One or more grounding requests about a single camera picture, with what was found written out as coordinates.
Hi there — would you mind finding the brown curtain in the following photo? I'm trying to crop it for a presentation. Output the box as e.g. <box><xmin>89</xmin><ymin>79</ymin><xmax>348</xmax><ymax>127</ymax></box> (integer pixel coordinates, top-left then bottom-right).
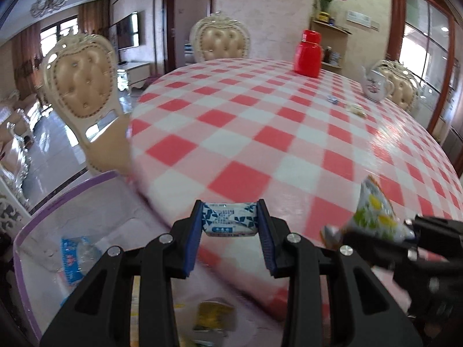
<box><xmin>78</xmin><ymin>0</ymin><xmax>111</xmax><ymax>58</ymax></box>

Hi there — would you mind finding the ornate cream sofa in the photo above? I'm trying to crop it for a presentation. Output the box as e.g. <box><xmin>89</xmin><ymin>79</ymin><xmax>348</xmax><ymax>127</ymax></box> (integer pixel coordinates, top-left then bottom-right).
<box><xmin>0</xmin><ymin>90</ymin><xmax>40</xmax><ymax>203</ymax></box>

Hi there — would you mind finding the crystal chandelier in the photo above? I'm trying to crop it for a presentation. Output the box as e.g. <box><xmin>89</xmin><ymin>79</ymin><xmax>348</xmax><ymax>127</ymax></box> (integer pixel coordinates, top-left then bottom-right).
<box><xmin>31</xmin><ymin>0</ymin><xmax>71</xmax><ymax>19</ymax></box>

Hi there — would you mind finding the white floral teapot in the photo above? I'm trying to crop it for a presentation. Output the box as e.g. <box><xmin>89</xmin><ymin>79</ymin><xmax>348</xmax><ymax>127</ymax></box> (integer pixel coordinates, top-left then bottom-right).
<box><xmin>361</xmin><ymin>66</ymin><xmax>395</xmax><ymax>102</ymax></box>

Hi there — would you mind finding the wooden wall shelf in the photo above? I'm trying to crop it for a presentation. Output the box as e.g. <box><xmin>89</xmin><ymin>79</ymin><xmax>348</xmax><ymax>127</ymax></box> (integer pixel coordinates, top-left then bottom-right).
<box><xmin>309</xmin><ymin>18</ymin><xmax>353</xmax><ymax>69</ymax></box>

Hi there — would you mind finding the blue white patterned snack packet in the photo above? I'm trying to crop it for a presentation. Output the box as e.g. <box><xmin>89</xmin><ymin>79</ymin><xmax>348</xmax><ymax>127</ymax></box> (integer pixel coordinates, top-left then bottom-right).
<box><xmin>201</xmin><ymin>202</ymin><xmax>259</xmax><ymax>237</ymax></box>

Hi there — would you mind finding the glass panel door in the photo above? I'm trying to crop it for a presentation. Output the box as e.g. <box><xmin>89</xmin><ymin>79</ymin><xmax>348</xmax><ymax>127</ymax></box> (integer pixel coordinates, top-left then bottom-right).
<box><xmin>394</xmin><ymin>0</ymin><xmax>463</xmax><ymax>141</ymax></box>

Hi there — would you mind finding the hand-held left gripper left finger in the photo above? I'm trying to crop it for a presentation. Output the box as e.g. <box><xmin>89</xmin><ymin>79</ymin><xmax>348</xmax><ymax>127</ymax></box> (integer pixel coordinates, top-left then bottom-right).
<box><xmin>40</xmin><ymin>199</ymin><xmax>203</xmax><ymax>347</ymax></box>

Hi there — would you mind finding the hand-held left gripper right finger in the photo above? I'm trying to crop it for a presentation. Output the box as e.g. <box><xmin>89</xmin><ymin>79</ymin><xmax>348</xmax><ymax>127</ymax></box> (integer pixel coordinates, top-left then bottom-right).
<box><xmin>256</xmin><ymin>199</ymin><xmax>424</xmax><ymax>347</ymax></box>

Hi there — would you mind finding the green yellow snack packet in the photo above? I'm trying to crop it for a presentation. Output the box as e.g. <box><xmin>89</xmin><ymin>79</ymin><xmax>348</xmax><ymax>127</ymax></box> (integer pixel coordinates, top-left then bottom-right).
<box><xmin>195</xmin><ymin>298</ymin><xmax>236</xmax><ymax>333</ymax></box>

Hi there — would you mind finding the cream tufted dining chair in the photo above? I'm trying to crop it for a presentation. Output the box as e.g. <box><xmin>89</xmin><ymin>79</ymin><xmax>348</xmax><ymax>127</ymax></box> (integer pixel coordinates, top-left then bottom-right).
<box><xmin>43</xmin><ymin>33</ymin><xmax>134</xmax><ymax>178</ymax></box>
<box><xmin>189</xmin><ymin>12</ymin><xmax>251</xmax><ymax>66</ymax></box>
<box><xmin>376</xmin><ymin>60</ymin><xmax>422</xmax><ymax>112</ymax></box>

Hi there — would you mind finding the lemon print snack packet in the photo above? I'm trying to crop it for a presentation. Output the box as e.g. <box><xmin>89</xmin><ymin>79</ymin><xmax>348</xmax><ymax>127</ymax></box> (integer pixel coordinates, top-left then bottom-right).
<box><xmin>322</xmin><ymin>175</ymin><xmax>416</xmax><ymax>250</ymax></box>

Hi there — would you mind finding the blue cartoon snack packet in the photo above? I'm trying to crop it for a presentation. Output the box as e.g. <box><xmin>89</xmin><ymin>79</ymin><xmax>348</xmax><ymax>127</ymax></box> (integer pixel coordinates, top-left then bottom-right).
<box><xmin>61</xmin><ymin>237</ymin><xmax>102</xmax><ymax>286</ymax></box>

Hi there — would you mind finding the white bin with purple rim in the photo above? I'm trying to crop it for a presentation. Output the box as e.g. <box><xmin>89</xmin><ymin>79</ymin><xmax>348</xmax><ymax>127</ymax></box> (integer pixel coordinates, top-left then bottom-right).
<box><xmin>12</xmin><ymin>170</ymin><xmax>290</xmax><ymax>347</ymax></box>

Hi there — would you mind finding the white television cabinet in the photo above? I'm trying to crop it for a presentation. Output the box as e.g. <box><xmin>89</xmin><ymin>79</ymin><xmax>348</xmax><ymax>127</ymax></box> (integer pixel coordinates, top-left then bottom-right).
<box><xmin>116</xmin><ymin>62</ymin><xmax>150</xmax><ymax>91</ymax></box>

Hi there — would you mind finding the red thermos jug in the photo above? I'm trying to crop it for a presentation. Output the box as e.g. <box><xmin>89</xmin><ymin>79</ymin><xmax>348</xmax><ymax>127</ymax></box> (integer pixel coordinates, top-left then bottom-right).
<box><xmin>294</xmin><ymin>29</ymin><xmax>323</xmax><ymax>77</ymax></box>

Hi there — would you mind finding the wall television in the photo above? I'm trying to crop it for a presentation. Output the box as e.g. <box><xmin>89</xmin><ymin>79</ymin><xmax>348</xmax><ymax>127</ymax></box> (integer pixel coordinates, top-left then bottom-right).
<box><xmin>110</xmin><ymin>12</ymin><xmax>140</xmax><ymax>51</ymax></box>

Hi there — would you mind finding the wall switch panel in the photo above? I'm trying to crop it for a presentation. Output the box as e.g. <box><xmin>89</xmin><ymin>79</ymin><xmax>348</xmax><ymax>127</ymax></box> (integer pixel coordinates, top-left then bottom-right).
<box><xmin>345</xmin><ymin>12</ymin><xmax>380</xmax><ymax>31</ymax></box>

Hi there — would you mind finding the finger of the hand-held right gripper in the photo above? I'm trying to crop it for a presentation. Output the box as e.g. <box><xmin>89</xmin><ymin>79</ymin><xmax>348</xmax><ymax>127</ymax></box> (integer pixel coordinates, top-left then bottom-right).
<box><xmin>402</xmin><ymin>215</ymin><xmax>463</xmax><ymax>251</ymax></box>
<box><xmin>342</xmin><ymin>232</ymin><xmax>416</xmax><ymax>271</ymax></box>

